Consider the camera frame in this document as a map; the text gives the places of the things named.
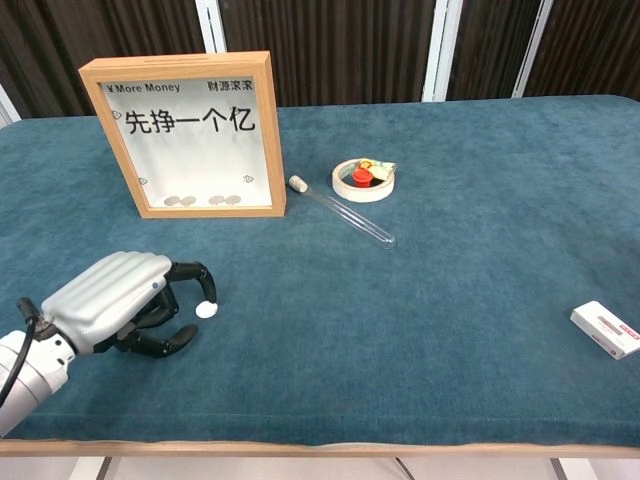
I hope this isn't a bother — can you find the small white red box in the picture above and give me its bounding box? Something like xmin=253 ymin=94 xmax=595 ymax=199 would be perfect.
xmin=569 ymin=300 xmax=640 ymax=360

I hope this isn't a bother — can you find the yellow green candy wrapper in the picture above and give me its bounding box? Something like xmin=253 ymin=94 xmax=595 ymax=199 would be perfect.
xmin=357 ymin=158 xmax=398 ymax=182

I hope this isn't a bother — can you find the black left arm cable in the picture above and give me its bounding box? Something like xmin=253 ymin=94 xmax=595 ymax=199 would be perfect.
xmin=0 ymin=297 xmax=51 ymax=406

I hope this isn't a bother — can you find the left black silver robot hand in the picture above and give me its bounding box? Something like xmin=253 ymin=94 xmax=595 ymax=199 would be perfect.
xmin=39 ymin=251 xmax=220 ymax=360

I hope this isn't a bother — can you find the wooden coin bank box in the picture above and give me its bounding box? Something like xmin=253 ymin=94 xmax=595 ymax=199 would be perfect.
xmin=78 ymin=49 xmax=289 ymax=220

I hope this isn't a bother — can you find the white partition post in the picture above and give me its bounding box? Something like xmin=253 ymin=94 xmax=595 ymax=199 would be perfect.
xmin=0 ymin=81 xmax=22 ymax=126
xmin=513 ymin=0 xmax=555 ymax=99
xmin=421 ymin=0 xmax=465 ymax=104
xmin=193 ymin=0 xmax=229 ymax=55

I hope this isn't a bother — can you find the glass test tube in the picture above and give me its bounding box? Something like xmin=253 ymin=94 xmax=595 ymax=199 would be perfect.
xmin=302 ymin=182 xmax=397 ymax=251

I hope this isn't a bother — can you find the teal table cloth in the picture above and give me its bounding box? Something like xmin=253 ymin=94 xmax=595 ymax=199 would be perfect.
xmin=0 ymin=93 xmax=640 ymax=447

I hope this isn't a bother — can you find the beige masking tape roll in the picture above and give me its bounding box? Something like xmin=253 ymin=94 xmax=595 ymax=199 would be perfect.
xmin=331 ymin=158 xmax=396 ymax=204

